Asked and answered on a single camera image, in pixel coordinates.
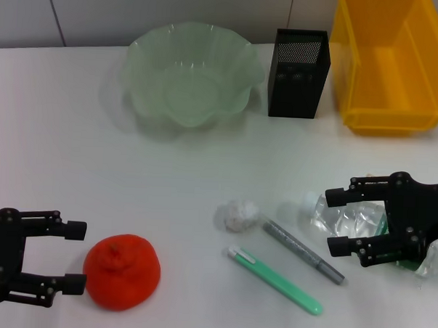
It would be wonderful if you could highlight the grey glitter pen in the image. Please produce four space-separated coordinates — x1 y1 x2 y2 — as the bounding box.
260 218 348 286

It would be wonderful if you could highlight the clear green-label water bottle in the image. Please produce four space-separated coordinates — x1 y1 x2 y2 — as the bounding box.
299 191 438 279

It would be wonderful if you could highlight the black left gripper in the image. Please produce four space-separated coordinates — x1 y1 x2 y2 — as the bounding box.
0 208 90 310

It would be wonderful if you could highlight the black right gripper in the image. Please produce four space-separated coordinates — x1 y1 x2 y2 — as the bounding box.
322 168 438 271

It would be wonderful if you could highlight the green pen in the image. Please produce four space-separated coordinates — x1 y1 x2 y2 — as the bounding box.
224 245 326 317

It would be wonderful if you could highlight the green glass fruit bowl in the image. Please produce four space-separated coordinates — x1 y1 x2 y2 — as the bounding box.
119 20 267 131

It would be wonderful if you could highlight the white paper ball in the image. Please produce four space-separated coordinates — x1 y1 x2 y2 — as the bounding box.
214 197 261 235

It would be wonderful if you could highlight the black mesh pen holder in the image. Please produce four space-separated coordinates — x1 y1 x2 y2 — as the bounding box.
267 28 333 120

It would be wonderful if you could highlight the red-orange soft orange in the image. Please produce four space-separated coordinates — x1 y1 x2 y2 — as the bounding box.
81 231 163 314

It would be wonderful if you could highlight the yellow plastic bin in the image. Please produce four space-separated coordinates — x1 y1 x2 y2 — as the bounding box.
325 0 438 139

